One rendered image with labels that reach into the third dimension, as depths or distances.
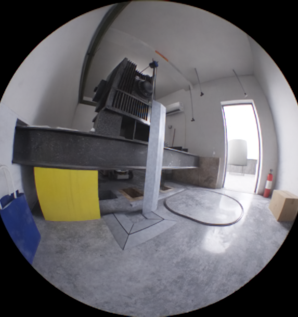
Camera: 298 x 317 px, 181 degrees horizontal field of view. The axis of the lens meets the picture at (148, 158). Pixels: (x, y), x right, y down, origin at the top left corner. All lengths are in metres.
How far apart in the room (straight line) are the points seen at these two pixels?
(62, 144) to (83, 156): 0.19
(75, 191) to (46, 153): 0.35
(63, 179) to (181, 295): 0.87
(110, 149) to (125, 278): 0.84
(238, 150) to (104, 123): 6.36
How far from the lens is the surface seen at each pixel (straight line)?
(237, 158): 6.38
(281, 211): 1.44
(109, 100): 0.81
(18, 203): 0.62
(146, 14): 2.38
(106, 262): 0.59
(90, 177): 0.69
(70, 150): 0.75
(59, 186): 0.73
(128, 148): 0.85
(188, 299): 0.56
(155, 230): 0.75
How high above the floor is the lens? 0.52
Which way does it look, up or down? level
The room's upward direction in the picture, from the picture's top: 5 degrees clockwise
